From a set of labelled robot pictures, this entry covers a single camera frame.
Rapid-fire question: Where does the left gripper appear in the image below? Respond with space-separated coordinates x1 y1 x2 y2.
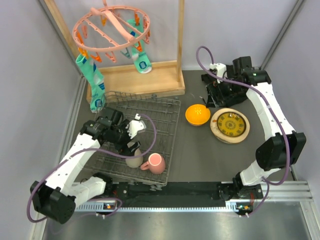
109 119 141 159

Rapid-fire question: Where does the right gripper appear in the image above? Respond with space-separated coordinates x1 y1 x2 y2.
206 74 244 109

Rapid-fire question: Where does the beige tumbler cup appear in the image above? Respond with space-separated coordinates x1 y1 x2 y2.
125 148 144 168

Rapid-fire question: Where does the yellow ribbed bowl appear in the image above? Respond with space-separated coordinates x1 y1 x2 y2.
185 104 211 123

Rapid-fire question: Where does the pink mug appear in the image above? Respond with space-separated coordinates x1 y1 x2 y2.
140 153 166 175

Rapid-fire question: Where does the yellow patterned small plate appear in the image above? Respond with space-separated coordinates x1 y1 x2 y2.
217 111 247 138

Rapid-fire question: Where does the beige bird plate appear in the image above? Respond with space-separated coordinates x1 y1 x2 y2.
210 108 251 144

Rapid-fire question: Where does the white orange patterned bowl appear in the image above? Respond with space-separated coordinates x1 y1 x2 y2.
188 122 207 127

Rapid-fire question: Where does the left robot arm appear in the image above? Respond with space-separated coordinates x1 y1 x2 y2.
28 107 146 224

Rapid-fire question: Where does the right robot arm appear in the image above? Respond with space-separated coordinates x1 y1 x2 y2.
201 56 307 200

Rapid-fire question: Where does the black cloth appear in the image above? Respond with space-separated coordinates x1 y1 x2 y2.
201 74 248 108

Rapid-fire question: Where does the wooden stand tray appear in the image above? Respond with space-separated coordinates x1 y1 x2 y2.
40 0 186 97

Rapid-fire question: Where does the mint green blue sock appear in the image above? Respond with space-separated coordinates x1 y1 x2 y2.
75 54 106 113

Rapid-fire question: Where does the pink round clothes hanger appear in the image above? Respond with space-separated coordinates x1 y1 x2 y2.
71 0 151 63

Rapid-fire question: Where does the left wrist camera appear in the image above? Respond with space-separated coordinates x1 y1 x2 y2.
125 113 147 139

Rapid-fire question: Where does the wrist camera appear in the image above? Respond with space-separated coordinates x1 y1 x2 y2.
209 63 227 78
125 113 147 139

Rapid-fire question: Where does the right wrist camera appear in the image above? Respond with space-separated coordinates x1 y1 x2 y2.
209 63 227 78

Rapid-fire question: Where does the grey wire dish rack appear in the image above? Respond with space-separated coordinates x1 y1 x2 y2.
77 91 181 191

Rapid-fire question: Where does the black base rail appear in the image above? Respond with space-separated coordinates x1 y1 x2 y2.
107 181 263 208

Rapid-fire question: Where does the aluminium extrusion rail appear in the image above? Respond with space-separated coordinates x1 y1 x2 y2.
225 181 314 212

